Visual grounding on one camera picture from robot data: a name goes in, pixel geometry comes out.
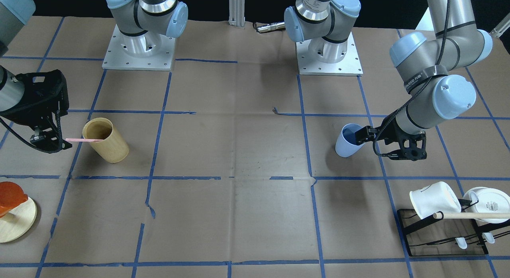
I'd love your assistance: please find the round wooden stand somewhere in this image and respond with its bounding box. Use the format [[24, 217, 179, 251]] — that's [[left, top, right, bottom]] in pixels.
[[0, 198, 37, 243]]

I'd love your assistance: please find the aluminium frame post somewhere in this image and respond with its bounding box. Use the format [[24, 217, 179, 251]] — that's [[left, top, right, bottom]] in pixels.
[[228, 0, 245, 29]]

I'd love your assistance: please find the wooden rack dowel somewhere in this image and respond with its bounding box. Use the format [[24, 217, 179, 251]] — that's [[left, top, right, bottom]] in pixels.
[[432, 211, 510, 220]]

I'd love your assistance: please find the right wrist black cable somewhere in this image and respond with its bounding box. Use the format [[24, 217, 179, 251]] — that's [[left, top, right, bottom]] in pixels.
[[0, 111, 64, 153]]

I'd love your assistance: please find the white cup on rack rear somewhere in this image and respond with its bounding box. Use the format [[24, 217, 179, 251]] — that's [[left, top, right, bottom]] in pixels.
[[463, 187, 510, 214]]

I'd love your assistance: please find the orange object on stand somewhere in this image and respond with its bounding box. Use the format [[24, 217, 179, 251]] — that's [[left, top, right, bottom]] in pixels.
[[0, 181, 28, 218]]

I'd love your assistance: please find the light blue plastic cup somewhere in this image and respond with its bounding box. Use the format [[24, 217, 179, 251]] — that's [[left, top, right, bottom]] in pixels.
[[335, 123, 365, 158]]

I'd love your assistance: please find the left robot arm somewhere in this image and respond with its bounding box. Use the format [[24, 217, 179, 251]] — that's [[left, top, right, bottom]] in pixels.
[[284, 0, 492, 161]]

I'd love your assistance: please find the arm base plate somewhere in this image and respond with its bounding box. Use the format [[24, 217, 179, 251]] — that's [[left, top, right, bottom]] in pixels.
[[295, 33, 363, 76], [102, 26, 177, 71]]

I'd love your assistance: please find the metal cable connector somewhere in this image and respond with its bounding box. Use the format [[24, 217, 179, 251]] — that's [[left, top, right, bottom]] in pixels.
[[253, 22, 285, 33]]

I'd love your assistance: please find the white cup on rack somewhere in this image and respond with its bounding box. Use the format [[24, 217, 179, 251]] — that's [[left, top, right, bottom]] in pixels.
[[463, 187, 510, 214], [409, 181, 461, 219]]

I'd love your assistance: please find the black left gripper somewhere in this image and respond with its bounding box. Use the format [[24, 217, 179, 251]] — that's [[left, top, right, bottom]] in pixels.
[[355, 118, 428, 161]]

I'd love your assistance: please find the tan bamboo cylinder holder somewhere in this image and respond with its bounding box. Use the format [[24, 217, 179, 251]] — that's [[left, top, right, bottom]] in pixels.
[[82, 117, 129, 163]]

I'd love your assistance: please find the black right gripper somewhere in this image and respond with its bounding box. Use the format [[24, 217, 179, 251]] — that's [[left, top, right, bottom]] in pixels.
[[1, 70, 72, 153]]

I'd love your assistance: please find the black wire cup rack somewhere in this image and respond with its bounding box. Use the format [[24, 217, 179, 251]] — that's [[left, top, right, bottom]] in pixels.
[[397, 209, 488, 257]]

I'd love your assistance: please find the white cup on rack front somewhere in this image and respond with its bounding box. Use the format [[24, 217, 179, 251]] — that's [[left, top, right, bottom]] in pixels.
[[409, 181, 461, 219]]

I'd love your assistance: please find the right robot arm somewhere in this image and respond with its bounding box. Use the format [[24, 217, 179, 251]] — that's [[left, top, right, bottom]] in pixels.
[[0, 0, 188, 153]]

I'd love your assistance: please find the pink chopstick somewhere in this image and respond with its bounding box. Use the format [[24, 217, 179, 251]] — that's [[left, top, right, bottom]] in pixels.
[[65, 138, 104, 143]]

